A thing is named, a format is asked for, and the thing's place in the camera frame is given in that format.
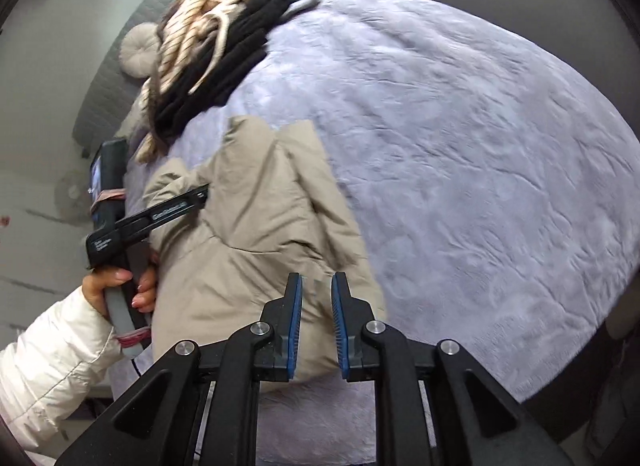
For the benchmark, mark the lavender fleece blanket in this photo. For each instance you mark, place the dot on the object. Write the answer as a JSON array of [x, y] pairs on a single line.
[[450, 145]]

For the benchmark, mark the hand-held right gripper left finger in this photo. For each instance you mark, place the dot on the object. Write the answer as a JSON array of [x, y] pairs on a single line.
[[298, 326]]

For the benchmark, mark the white fan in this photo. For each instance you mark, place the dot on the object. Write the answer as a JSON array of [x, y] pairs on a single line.
[[75, 196]]

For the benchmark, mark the round beige plush pillow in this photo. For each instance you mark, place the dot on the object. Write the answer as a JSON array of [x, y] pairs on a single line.
[[140, 48]]

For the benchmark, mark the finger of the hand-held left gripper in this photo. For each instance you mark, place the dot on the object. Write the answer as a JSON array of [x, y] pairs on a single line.
[[180, 207]]

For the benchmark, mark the beige puffer jacket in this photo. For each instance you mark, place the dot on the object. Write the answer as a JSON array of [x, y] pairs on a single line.
[[260, 206]]

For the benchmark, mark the cream brown striped sweater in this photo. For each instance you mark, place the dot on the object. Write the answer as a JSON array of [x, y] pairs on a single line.
[[200, 0]]

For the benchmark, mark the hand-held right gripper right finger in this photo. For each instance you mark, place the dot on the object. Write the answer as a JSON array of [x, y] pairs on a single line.
[[336, 326]]

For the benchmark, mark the black chunky knit blanket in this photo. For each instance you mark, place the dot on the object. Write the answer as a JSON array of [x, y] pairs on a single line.
[[240, 55]]

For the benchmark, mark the grey quilted headboard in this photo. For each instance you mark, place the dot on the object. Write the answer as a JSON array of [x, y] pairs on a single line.
[[115, 70]]

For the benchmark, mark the person's left hand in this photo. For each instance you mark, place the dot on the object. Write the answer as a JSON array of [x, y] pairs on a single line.
[[97, 288]]

